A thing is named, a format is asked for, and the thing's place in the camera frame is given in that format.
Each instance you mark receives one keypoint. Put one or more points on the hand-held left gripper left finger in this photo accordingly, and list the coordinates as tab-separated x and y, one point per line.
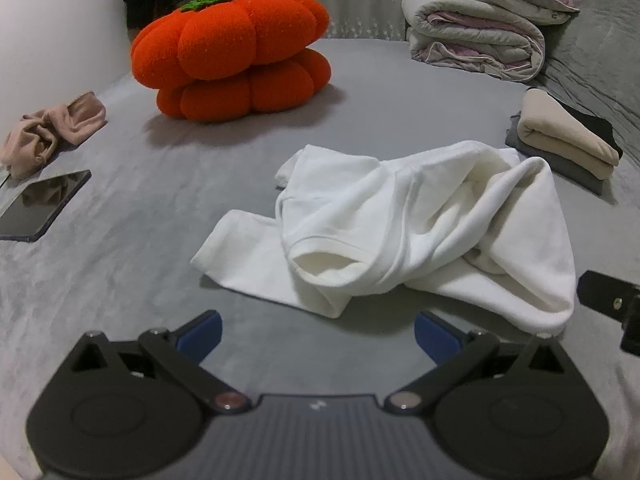
202	332

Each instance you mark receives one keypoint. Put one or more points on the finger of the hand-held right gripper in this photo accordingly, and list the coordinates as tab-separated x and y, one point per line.
602	295

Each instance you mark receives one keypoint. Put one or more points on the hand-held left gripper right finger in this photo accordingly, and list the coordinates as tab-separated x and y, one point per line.
435	335

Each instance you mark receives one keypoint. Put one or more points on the white sweatshirt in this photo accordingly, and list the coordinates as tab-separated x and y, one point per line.
400	220

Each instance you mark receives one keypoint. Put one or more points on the grey bed sheet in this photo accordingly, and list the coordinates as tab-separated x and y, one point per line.
150	260

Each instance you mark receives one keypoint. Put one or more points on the folded grey garment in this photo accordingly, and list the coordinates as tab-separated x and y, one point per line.
565	167

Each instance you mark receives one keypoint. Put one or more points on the folded black garment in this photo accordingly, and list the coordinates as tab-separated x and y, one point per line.
592	127

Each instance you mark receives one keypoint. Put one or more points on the black tablet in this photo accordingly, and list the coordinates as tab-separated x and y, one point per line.
40	205

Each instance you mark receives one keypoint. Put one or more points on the grey quilted blanket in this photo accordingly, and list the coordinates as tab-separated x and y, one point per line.
600	50

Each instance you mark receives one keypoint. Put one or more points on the crumpled pink beige garment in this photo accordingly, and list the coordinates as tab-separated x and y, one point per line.
50	130

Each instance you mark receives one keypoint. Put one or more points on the orange pumpkin plush pillow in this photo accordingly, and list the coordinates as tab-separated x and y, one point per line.
230	50

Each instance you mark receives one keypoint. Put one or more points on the folded grey pink quilt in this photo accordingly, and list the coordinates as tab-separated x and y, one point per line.
470	30

